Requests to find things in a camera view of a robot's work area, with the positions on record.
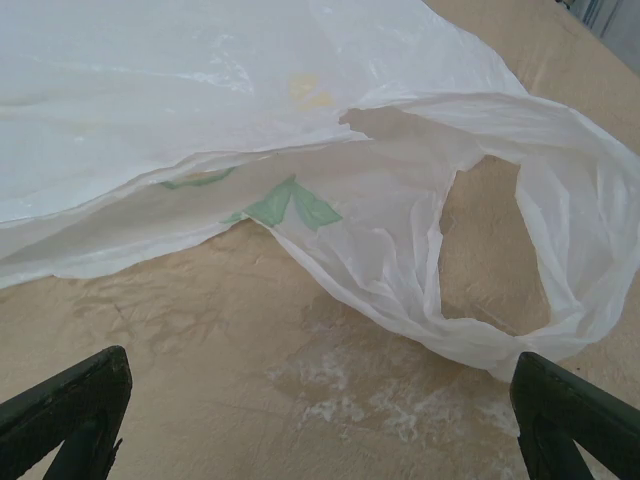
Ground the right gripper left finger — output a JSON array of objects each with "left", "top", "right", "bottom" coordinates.
[{"left": 0, "top": 344, "right": 134, "bottom": 480}]

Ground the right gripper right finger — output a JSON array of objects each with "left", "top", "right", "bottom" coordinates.
[{"left": 508, "top": 350, "right": 640, "bottom": 480}]

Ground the white plastic bag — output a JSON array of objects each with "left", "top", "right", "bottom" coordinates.
[{"left": 0, "top": 0, "right": 640, "bottom": 384}]

